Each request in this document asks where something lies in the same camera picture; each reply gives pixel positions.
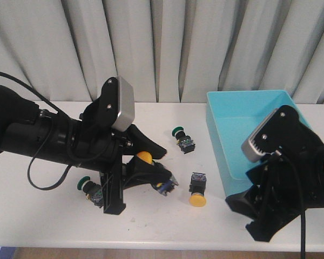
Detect green push button near box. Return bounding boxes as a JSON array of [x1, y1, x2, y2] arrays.
[[172, 126, 195, 154]]

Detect grey pleated curtain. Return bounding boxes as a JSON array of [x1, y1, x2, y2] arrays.
[[0, 1, 324, 104]]

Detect light blue plastic box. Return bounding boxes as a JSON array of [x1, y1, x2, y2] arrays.
[[206, 90, 297, 196]]

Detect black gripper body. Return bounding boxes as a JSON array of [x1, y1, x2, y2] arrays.
[[70, 101, 127, 215], [225, 151, 324, 241]]

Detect green push button front left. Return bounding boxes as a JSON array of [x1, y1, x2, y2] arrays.
[[77, 176, 104, 208]]

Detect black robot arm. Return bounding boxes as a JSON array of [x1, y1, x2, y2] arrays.
[[0, 78, 177, 215], [226, 105, 324, 242]]

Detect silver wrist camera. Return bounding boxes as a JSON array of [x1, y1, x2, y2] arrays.
[[112, 76, 135, 132], [241, 108, 278, 162]]

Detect yellow mushroom push button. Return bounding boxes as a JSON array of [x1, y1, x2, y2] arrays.
[[123, 151, 179, 196], [188, 172, 207, 207]]

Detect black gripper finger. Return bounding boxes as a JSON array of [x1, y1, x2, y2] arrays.
[[123, 156, 172, 189], [123, 124, 167, 159]]

